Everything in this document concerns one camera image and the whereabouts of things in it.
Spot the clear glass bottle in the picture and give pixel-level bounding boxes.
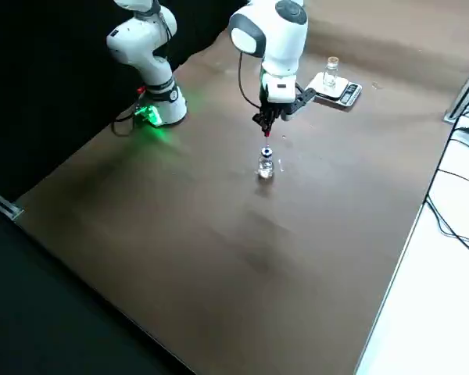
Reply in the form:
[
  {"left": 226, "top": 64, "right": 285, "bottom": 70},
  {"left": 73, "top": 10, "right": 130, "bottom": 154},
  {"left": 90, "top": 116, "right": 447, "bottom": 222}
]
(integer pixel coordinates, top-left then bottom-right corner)
[{"left": 322, "top": 56, "right": 340, "bottom": 90}]

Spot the clear dropper bottle blue cap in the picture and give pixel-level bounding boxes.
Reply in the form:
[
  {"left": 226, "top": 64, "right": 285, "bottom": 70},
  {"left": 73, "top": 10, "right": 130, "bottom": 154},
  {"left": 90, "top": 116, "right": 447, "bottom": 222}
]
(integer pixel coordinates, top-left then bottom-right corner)
[{"left": 257, "top": 145, "right": 275, "bottom": 180}]

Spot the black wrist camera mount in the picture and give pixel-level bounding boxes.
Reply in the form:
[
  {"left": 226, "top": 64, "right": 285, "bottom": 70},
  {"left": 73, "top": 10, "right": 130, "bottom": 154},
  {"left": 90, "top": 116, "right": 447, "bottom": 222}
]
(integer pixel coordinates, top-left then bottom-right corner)
[{"left": 281, "top": 82, "right": 317, "bottom": 121}]

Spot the aluminium frame post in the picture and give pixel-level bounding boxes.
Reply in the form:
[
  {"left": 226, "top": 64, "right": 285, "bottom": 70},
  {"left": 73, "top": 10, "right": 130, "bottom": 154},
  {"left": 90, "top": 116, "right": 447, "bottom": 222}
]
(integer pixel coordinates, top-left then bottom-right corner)
[{"left": 444, "top": 54, "right": 469, "bottom": 124}]

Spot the aluminium corner rail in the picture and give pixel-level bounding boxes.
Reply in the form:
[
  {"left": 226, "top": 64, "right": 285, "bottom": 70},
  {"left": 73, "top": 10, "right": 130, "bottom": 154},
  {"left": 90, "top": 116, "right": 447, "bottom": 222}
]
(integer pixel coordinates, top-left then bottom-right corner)
[{"left": 0, "top": 185, "right": 24, "bottom": 222}]

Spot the black arm foot cable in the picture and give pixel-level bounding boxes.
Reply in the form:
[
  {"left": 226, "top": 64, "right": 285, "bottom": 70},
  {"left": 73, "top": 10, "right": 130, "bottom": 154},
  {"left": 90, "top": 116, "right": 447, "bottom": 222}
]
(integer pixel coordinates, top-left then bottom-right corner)
[{"left": 111, "top": 108, "right": 144, "bottom": 138}]

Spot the long black cable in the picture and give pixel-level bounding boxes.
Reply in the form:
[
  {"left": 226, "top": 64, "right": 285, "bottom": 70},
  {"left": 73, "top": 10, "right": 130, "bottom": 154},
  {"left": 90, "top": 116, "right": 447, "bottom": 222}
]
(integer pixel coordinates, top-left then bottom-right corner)
[
  {"left": 425, "top": 99, "right": 469, "bottom": 261},
  {"left": 437, "top": 167, "right": 469, "bottom": 188}
]

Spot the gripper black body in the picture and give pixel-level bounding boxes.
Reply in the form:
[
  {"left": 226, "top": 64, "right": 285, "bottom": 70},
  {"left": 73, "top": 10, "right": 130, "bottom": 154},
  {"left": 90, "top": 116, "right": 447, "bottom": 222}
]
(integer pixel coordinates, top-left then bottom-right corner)
[{"left": 258, "top": 100, "right": 294, "bottom": 118}]

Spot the silver electronic balance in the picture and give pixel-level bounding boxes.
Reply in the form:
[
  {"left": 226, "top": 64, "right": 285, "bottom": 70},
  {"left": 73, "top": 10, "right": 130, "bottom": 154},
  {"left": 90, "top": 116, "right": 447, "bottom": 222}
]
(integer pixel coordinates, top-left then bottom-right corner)
[{"left": 304, "top": 71, "right": 363, "bottom": 107}]

